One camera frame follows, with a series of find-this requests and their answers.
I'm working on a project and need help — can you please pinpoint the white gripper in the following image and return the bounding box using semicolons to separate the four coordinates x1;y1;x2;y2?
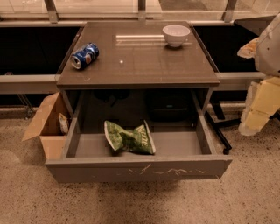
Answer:
237;13;280;136

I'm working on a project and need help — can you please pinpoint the green jalapeno chip bag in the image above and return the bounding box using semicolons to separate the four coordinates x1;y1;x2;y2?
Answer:
104;121;156;155

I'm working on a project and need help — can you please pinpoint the black bag under counter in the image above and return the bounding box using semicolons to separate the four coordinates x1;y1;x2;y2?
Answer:
145;89;195;122

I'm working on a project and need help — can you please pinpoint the grey cabinet with counter top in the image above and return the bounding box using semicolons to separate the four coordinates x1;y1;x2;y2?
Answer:
57;21;219;117

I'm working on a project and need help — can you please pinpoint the white snack bag in box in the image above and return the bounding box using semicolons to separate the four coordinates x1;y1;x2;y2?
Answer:
59;113;69;135

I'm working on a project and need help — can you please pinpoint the black tripod stand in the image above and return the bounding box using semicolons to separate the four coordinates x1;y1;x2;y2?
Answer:
206;101;280;154

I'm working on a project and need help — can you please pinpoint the white ceramic bowl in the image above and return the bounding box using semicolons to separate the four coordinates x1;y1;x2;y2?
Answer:
162;24;191;47

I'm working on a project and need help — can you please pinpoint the blue pepsi can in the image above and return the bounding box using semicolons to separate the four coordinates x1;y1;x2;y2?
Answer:
70;43;99;70

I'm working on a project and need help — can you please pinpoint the metal window railing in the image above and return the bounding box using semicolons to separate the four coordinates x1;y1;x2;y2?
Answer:
0;0;280;25

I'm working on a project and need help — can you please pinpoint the brown cardboard box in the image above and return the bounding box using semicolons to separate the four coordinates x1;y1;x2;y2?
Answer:
22;92;70;159

